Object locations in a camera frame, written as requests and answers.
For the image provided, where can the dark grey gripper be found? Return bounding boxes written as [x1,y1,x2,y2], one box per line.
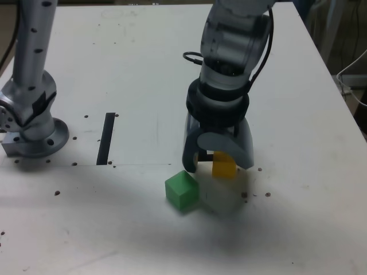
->
[181,111,256,174]

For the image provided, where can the black base cable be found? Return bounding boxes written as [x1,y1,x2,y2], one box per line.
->
[0,2,20,68]

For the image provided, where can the yellow cube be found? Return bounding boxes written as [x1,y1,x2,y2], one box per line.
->
[212,151,237,179]

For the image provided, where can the black tape strip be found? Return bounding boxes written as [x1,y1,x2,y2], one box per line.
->
[96,112,116,166]

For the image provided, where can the white cable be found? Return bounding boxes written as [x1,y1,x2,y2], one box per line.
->
[336,48,367,107]

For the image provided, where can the green cube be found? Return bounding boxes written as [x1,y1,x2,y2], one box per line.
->
[165,170,200,214]

